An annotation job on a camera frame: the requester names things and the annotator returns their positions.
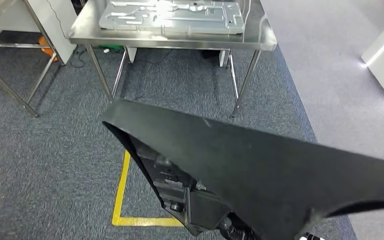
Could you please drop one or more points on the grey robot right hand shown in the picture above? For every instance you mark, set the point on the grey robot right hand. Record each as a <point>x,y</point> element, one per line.
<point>238,232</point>

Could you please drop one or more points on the black plastic bracket part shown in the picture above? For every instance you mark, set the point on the black plastic bracket part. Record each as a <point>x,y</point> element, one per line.
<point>245,165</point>

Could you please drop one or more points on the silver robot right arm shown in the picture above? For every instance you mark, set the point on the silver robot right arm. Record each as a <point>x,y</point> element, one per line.
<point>311,237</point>

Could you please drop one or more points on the stainless steel workbench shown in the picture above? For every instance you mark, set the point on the stainless steel workbench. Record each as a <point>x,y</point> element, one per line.
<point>255,36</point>

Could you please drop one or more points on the white support block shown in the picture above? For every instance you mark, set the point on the white support block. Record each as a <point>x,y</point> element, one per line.
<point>131,54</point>
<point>224,58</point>

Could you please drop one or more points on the silver stamped metal panel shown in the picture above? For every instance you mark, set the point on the silver stamped metal panel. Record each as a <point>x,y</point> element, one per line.
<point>178,23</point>

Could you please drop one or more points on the green object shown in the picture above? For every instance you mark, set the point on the green object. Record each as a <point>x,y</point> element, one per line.
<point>112,48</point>

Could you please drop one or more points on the orange object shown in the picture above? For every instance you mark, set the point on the orange object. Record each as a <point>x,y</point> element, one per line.
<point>46,49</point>

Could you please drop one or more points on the white cabinet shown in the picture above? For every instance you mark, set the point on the white cabinet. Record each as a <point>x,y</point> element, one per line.
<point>59,26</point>

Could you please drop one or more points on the steel table frame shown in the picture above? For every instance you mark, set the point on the steel table frame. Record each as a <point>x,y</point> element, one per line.
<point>13,45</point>

